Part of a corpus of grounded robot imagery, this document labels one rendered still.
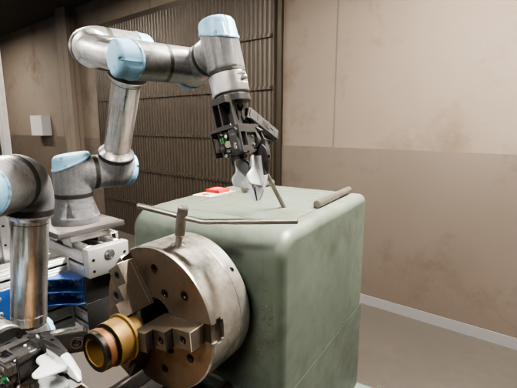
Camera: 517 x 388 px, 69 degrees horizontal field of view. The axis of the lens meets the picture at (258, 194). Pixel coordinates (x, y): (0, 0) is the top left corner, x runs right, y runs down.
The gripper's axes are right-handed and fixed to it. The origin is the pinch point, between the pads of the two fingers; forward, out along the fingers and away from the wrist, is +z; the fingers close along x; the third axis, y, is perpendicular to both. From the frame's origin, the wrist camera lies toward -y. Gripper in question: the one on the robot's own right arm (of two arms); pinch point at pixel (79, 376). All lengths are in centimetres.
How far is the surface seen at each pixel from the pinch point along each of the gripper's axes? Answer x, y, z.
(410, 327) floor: -108, -247, 13
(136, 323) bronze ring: 2.9, -12.9, -1.3
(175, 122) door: 43, -287, -257
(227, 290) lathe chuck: 7.6, -26.0, 10.8
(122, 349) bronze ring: 1.0, -7.8, 0.9
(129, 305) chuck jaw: 5.5, -13.9, -4.4
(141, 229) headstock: 13.1, -35.0, -24.6
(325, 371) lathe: -29, -61, 19
